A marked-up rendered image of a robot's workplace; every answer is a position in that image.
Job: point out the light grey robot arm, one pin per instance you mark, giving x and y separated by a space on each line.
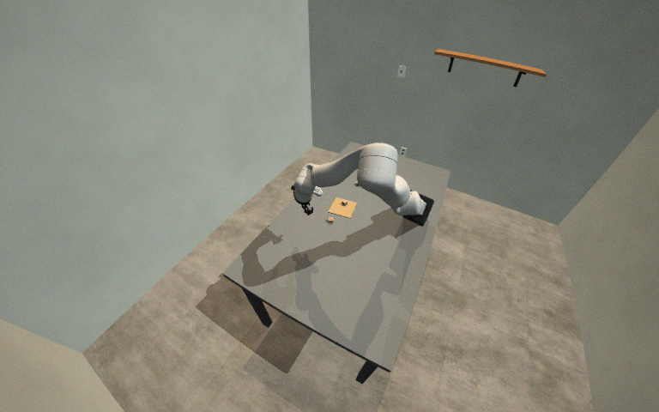
376 164

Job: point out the tan flat mat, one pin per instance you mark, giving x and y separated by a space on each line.
338 209

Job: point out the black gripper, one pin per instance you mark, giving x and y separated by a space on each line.
308 208

